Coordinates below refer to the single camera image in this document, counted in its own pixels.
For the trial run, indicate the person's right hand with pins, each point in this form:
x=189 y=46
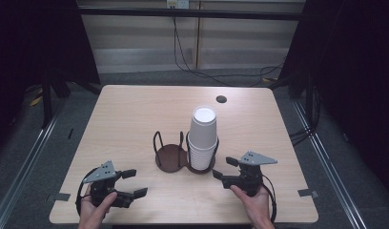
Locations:
x=256 y=210

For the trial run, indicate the black horizontal bar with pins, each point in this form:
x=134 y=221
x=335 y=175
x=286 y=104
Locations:
x=189 y=13

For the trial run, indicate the white wall outlet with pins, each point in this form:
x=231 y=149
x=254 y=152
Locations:
x=177 y=3

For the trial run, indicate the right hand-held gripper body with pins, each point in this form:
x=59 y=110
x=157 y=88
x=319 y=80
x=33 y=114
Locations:
x=248 y=178

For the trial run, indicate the person's left hand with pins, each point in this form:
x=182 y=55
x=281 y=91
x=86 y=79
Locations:
x=92 y=216

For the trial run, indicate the black curtain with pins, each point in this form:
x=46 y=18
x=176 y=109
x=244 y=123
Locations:
x=30 y=41
x=354 y=79

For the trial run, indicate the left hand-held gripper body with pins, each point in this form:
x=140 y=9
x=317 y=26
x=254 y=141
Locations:
x=102 y=186

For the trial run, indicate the stack of white paper cups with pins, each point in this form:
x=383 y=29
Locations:
x=200 y=157

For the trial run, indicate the black metal stand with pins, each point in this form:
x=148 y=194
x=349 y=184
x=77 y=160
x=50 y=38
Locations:
x=46 y=101

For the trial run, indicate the brown double cup holder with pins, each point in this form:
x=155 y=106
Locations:
x=170 y=157

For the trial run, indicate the metal floor rail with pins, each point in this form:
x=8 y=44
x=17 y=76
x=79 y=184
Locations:
x=24 y=171
x=329 y=171

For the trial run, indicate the black table grommet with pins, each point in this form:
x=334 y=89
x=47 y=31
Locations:
x=221 y=99

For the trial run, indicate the grey tape strip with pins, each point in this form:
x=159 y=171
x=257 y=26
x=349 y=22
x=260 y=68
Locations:
x=58 y=197
x=308 y=193

